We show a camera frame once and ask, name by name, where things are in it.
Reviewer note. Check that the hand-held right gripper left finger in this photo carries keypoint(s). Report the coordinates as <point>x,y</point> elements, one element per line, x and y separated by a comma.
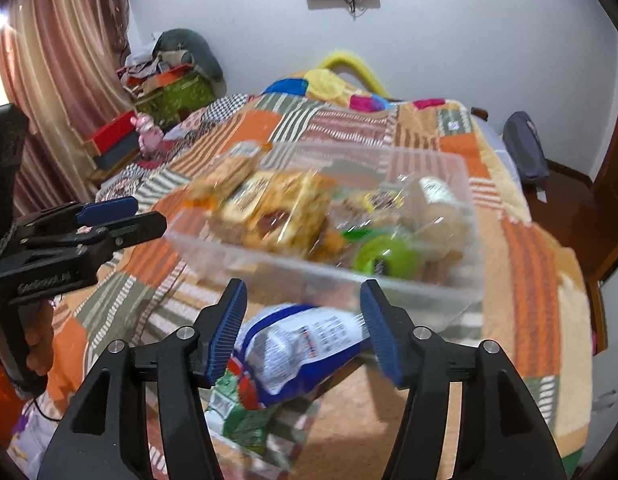
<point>229,330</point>

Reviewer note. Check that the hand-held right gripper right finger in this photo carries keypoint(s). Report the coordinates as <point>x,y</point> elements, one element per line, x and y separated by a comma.
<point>381,335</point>

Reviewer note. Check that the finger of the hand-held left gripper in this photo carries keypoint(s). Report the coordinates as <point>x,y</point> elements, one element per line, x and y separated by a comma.
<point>111,208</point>
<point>139,230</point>

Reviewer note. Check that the clear plastic storage container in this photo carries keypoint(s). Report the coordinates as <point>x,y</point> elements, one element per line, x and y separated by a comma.
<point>269,270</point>

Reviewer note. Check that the blue white striped snack packet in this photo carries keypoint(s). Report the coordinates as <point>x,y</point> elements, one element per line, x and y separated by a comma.
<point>299,350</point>

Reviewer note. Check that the green round cake packet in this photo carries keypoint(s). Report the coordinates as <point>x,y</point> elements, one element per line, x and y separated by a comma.
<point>389,257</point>

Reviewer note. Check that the long biscuit packet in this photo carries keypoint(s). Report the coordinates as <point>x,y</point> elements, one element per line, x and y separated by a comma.
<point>221,175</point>

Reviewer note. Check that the clear fried pastry packet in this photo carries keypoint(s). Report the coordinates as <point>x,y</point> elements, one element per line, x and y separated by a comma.
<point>334,242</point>

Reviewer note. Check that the yellow cookie packet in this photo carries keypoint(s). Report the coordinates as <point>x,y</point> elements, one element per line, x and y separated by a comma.
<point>289,215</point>

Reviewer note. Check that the round pastry packet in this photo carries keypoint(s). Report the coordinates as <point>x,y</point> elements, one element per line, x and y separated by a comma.
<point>379,200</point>

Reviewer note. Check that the brown roll packet white label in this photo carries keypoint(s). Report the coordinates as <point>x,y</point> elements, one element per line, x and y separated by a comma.
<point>439,205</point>

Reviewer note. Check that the person's left hand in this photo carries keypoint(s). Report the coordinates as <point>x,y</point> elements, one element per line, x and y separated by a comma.
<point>39,340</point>

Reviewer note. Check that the red box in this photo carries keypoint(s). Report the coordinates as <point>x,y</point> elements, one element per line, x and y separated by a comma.
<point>111,130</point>

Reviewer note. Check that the pink plush toy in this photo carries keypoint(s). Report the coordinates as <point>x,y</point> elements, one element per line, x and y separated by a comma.
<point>148,135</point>

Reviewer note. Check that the green snack packet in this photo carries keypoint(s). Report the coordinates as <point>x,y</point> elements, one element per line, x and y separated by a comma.
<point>249,425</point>

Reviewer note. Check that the checkered patterned sheet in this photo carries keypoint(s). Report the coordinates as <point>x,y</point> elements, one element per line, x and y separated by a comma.
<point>209,110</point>

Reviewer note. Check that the pile of clutter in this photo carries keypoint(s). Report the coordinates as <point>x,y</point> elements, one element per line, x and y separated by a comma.
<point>154,65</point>

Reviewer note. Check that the striped pink curtain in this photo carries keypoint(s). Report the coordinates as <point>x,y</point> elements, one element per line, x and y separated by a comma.
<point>54,60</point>

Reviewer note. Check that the grey backpack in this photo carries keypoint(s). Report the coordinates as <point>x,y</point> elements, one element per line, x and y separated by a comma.
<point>525,147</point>

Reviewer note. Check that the blue yellow colourful blanket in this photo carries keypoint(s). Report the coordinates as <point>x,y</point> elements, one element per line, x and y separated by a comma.
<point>329,85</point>

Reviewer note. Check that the yellow foam tube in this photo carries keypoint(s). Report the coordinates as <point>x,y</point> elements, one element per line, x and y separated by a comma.
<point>349,60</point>

